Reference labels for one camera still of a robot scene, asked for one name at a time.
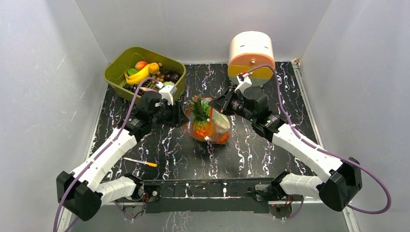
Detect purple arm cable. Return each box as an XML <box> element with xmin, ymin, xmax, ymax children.
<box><xmin>53</xmin><ymin>77</ymin><xmax>161</xmax><ymax>232</ymax></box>
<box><xmin>245</xmin><ymin>64</ymin><xmax>392</xmax><ymax>215</ymax></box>

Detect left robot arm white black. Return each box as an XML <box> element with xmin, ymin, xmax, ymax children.
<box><xmin>56</xmin><ymin>91</ymin><xmax>188</xmax><ymax>221</ymax></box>

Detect clear zip bag orange zipper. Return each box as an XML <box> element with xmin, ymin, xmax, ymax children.
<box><xmin>185</xmin><ymin>95</ymin><xmax>231</xmax><ymax>145</ymax></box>

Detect green toy lettuce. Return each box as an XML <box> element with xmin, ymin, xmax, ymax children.
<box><xmin>212</xmin><ymin>109</ymin><xmax>231</xmax><ymax>134</ymax></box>

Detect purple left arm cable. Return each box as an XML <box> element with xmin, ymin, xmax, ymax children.
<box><xmin>53</xmin><ymin>77</ymin><xmax>161</xmax><ymax>232</ymax></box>

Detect dark purple toy grapes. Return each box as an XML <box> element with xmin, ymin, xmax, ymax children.
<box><xmin>123</xmin><ymin>84</ymin><xmax>145</xmax><ymax>96</ymax></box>

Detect green toy lime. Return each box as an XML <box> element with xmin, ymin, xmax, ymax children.
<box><xmin>127</xmin><ymin>68</ymin><xmax>138</xmax><ymax>76</ymax></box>

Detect olive green plastic bin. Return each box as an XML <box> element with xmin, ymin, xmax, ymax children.
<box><xmin>104</xmin><ymin>47</ymin><xmax>186</xmax><ymax>101</ymax></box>

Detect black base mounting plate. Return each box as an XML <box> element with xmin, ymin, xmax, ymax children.
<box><xmin>121</xmin><ymin>177</ymin><xmax>293</xmax><ymax>214</ymax></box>

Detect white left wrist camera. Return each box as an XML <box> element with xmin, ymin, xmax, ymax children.
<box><xmin>156</xmin><ymin>82</ymin><xmax>177</xmax><ymax>105</ymax></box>

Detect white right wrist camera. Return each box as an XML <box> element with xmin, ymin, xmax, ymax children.
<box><xmin>234</xmin><ymin>72</ymin><xmax>252</xmax><ymax>93</ymax></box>

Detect orange toy pumpkin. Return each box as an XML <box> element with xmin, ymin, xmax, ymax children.
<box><xmin>214</xmin><ymin>131</ymin><xmax>230</xmax><ymax>145</ymax></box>

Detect round white mini drawer cabinet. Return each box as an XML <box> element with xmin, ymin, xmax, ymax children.
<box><xmin>227</xmin><ymin>31</ymin><xmax>276</xmax><ymax>85</ymax></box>

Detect purple toy eggplant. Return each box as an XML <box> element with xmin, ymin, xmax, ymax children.
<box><xmin>140</xmin><ymin>87</ymin><xmax>158</xmax><ymax>92</ymax></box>

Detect white pen yellow cap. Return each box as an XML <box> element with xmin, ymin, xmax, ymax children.
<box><xmin>123</xmin><ymin>157</ymin><xmax>158</xmax><ymax>167</ymax></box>

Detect yellow toy lemon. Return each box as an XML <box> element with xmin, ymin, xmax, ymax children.
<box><xmin>148</xmin><ymin>62</ymin><xmax>160</xmax><ymax>75</ymax></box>

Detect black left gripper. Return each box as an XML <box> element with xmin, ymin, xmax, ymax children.
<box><xmin>150</xmin><ymin>100</ymin><xmax>189</xmax><ymax>128</ymax></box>

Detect light green toy cabbage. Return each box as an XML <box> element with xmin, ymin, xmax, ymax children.
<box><xmin>163</xmin><ymin>81</ymin><xmax>175</xmax><ymax>88</ymax></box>

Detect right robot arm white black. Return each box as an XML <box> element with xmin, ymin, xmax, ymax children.
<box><xmin>209</xmin><ymin>87</ymin><xmax>362</xmax><ymax>212</ymax></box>

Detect yellow toy banana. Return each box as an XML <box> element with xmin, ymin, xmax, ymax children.
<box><xmin>124</xmin><ymin>64</ymin><xmax>150</xmax><ymax>85</ymax></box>

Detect orange spiky toy fruit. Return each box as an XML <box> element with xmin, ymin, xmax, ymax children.
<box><xmin>189</xmin><ymin>95</ymin><xmax>216</xmax><ymax>142</ymax></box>

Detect aluminium frame rail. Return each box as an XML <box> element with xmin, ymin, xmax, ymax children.
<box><xmin>268</xmin><ymin>60</ymin><xmax>361</xmax><ymax>232</ymax></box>

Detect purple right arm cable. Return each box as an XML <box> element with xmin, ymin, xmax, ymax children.
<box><xmin>245</xmin><ymin>64</ymin><xmax>392</xmax><ymax>215</ymax></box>

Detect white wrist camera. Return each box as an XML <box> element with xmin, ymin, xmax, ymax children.
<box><xmin>156</xmin><ymin>82</ymin><xmax>177</xmax><ymax>105</ymax></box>
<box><xmin>234</xmin><ymin>72</ymin><xmax>252</xmax><ymax>93</ymax></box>

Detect dark brown toy fruit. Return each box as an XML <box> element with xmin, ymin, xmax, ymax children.
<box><xmin>159</xmin><ymin>71</ymin><xmax>181</xmax><ymax>84</ymax></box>

